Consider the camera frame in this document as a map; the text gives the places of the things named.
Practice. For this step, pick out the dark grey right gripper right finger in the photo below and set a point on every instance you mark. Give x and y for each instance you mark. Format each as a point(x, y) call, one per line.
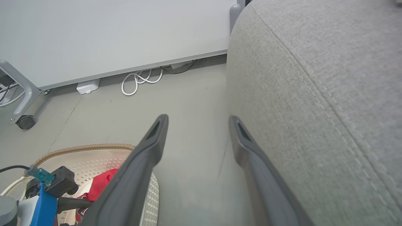
point(267, 188)

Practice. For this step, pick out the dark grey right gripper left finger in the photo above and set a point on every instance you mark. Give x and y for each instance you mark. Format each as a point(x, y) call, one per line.
point(128, 182)

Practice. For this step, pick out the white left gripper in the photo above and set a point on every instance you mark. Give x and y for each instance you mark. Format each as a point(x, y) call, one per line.
point(27, 207)

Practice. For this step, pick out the red cloth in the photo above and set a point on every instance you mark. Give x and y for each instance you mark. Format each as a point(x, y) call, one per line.
point(100, 185)

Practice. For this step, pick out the beige perforated plastic laundry basket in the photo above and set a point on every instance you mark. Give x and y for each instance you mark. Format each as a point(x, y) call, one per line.
point(91, 161)

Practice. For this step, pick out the black caster wheel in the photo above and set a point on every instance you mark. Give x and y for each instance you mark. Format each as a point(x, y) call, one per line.
point(25, 122)

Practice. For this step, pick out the white power box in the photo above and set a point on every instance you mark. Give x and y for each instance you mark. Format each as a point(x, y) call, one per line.
point(88, 87)

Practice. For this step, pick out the light grey fabric cushion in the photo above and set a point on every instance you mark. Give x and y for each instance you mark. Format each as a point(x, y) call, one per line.
point(314, 94)

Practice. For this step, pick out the grey partition leg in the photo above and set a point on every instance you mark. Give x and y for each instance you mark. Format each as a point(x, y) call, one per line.
point(26, 91)

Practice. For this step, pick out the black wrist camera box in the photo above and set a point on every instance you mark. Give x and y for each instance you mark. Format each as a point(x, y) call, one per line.
point(61, 182)

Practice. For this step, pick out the blue camera bracket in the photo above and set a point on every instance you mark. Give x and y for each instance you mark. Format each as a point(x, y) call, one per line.
point(44, 207)

